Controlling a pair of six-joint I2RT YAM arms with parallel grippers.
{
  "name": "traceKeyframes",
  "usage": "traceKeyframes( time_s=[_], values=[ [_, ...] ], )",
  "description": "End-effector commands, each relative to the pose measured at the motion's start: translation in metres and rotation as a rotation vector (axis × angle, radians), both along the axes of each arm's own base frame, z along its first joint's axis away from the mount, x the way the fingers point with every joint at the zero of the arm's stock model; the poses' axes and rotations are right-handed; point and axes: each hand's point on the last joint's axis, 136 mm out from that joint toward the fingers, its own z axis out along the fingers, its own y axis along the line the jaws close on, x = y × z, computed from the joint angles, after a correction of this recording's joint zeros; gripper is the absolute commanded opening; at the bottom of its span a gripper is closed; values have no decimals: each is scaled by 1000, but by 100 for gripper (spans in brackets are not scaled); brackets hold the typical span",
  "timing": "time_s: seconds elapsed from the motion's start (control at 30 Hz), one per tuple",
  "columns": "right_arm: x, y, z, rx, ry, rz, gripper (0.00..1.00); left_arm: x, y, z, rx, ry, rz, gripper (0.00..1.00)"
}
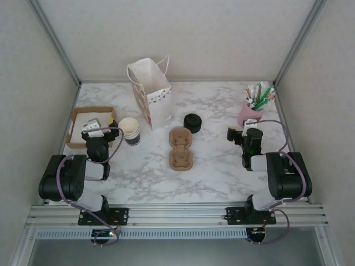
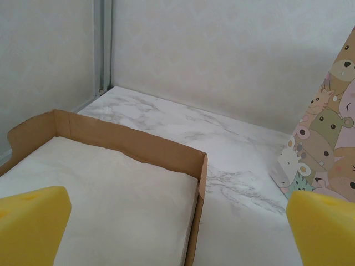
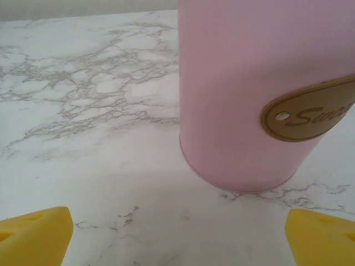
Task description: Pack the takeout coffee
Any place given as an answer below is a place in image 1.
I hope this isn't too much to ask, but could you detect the small electronics board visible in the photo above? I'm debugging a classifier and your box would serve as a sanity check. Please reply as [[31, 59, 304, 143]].
[[92, 228, 116, 239], [246, 227, 267, 244]]

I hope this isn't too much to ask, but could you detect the white napkin stack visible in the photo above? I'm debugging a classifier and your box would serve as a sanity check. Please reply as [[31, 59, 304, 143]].
[[70, 111, 113, 144]]

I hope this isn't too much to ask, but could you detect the aluminium table side rail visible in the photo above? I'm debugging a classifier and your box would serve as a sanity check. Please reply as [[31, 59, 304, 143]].
[[41, 83, 82, 206], [273, 81, 311, 204]]

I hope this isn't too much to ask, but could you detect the brown cardboard tray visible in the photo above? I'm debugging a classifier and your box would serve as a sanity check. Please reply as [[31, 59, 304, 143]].
[[65, 106, 118, 150]]

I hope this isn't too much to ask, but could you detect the aluminium table end rail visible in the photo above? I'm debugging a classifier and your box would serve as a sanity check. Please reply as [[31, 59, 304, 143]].
[[79, 79, 275, 84]]

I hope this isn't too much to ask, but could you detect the pink holder cup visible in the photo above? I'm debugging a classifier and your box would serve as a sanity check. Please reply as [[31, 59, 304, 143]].
[[237, 103, 265, 130]]

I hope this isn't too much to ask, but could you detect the white wrapped straw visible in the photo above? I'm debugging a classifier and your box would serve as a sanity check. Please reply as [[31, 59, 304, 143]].
[[245, 86, 255, 105]]

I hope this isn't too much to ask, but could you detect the patterned paper gift bag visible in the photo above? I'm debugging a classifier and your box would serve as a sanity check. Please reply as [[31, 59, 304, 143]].
[[126, 54, 173, 131]]

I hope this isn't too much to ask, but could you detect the aluminium mounting rail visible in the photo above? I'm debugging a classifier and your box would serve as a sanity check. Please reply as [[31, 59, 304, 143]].
[[26, 204, 330, 229]]

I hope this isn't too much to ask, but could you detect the brown pulp cup carrier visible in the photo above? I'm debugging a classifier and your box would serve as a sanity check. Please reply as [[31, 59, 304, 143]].
[[168, 127, 194, 172]]

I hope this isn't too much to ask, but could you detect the aluminium frame post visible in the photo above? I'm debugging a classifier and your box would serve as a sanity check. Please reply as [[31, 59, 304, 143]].
[[29, 0, 83, 87], [272, 0, 328, 87]]

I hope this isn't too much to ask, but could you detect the grey slotted cable duct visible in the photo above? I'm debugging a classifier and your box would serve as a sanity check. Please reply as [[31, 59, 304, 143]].
[[35, 228, 248, 240]]

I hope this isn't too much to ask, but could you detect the aluminium frame leg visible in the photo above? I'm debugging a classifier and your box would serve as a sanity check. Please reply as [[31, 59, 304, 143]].
[[9, 226, 38, 266], [315, 227, 346, 266]]

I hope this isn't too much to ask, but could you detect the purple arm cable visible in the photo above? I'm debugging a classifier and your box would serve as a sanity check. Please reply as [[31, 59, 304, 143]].
[[245, 119, 313, 246], [56, 126, 125, 247]]

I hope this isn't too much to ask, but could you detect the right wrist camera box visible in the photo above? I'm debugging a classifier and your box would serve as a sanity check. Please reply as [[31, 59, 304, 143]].
[[241, 119, 257, 136]]

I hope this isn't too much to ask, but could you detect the black lid stack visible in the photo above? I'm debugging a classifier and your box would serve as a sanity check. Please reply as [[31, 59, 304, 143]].
[[183, 121, 202, 135]]

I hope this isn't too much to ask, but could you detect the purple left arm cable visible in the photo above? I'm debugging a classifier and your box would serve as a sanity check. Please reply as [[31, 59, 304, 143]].
[[56, 126, 125, 247]]

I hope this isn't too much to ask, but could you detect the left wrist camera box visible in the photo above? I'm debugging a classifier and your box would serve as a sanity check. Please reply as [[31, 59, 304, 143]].
[[82, 118, 102, 137]]

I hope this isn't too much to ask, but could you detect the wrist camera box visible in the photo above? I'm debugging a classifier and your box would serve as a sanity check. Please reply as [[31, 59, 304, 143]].
[[241, 119, 257, 136], [82, 118, 102, 137]]

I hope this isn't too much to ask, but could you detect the green paper cup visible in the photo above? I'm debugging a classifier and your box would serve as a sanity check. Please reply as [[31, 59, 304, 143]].
[[118, 117, 140, 137]]

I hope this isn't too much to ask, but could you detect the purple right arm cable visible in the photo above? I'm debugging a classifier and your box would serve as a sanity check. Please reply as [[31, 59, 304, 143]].
[[245, 119, 313, 246]]

